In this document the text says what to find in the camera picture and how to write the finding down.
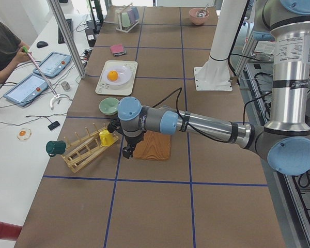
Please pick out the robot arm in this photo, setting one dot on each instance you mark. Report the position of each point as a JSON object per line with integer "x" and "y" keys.
{"x": 284, "y": 141}

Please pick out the orange fruit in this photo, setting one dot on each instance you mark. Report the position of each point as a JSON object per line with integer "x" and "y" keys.
{"x": 112, "y": 75}

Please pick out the aluminium frame post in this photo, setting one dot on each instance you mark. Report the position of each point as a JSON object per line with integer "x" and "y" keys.
{"x": 63, "y": 26}

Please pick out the wooden dish rack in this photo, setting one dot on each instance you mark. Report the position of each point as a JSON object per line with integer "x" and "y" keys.
{"x": 84, "y": 149}

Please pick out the blue plastic cup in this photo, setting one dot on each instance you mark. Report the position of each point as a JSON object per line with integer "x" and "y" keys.
{"x": 136, "y": 12}

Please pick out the yellow mug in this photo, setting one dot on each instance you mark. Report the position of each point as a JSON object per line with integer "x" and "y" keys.
{"x": 106, "y": 138}

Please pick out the pink grabber stick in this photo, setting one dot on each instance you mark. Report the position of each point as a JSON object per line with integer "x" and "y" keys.
{"x": 56, "y": 95}

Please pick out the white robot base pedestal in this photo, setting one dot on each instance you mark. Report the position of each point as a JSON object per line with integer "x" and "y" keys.
{"x": 214, "y": 74}

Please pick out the lower teach pendant tablet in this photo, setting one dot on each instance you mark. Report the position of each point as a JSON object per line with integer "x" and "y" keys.
{"x": 27, "y": 90}

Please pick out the red cylinder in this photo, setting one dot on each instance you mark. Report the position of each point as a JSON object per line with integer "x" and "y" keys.
{"x": 9, "y": 231}

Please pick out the purple plastic cup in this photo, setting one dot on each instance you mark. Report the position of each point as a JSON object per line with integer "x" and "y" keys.
{"x": 131, "y": 15}

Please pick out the pink bowl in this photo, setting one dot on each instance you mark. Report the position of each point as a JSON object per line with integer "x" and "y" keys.
{"x": 194, "y": 19}

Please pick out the fried egg toy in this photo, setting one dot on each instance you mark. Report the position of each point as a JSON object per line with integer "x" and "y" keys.
{"x": 24, "y": 134}

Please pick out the white round plate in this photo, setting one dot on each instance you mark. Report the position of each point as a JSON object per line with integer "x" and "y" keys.
{"x": 125, "y": 75}

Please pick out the metal scoop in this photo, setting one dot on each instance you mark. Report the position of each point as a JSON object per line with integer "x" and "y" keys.
{"x": 203, "y": 12}

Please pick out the small metal cylinder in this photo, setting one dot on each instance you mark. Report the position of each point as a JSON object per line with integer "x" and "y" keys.
{"x": 65, "y": 86}

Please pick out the cream bear tray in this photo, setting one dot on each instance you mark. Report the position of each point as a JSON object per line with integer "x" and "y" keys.
{"x": 126, "y": 90}

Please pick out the upper teach pendant tablet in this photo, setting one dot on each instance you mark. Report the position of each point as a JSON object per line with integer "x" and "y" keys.
{"x": 54, "y": 64}

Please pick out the wooden cutting board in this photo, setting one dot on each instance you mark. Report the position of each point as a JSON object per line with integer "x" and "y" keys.
{"x": 155, "y": 146}

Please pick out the black computer mouse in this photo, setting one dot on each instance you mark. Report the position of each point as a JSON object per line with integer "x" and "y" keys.
{"x": 41, "y": 44}

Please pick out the seated person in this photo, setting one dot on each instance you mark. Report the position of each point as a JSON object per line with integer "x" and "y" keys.
{"x": 11, "y": 52}

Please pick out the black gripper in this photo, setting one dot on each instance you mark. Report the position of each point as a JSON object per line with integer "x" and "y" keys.
{"x": 132, "y": 141}

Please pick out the white wire cup rack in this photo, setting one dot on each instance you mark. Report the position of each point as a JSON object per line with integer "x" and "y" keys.
{"x": 118, "y": 13}

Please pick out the teach pendant tablet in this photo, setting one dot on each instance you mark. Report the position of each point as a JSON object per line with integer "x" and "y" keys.
{"x": 27, "y": 90}
{"x": 54, "y": 64}

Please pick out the pink and grey cloths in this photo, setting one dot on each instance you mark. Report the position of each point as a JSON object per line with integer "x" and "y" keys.
{"x": 118, "y": 50}

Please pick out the green ceramic bowl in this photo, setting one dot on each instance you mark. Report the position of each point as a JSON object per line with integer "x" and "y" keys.
{"x": 108, "y": 106}

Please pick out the green plastic cup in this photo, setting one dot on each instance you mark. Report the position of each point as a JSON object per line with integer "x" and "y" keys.
{"x": 125, "y": 20}

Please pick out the dark green mug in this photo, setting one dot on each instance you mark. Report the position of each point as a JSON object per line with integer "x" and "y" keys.
{"x": 55, "y": 147}

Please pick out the small black device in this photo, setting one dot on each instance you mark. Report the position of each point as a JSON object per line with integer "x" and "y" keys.
{"x": 53, "y": 125}

